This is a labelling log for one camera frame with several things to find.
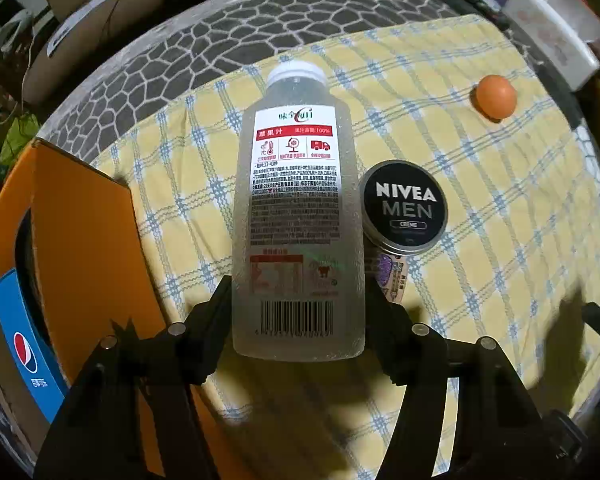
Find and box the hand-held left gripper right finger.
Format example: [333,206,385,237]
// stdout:
[365,280,568,480]

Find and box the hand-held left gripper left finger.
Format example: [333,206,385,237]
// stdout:
[32,275,233,480]

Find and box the orange cardboard box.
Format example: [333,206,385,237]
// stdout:
[0,137,231,480]

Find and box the clear plastic juice bottle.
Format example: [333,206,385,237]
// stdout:
[230,60,367,362]

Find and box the long blue box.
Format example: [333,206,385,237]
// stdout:
[0,267,68,423]

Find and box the small purple labelled packet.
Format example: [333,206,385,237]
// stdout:
[375,252,407,306]

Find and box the round black cream tin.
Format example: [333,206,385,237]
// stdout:
[358,160,448,256]

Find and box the yellow plaid cloth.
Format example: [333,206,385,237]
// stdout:
[87,22,600,480]

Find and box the orange egg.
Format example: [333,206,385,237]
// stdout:
[475,75,518,121]

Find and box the green bag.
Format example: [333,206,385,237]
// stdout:
[0,112,41,161]

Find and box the white tissue box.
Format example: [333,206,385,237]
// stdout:
[502,0,600,92]

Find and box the white paper sheet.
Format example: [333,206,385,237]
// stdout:
[45,0,118,58]

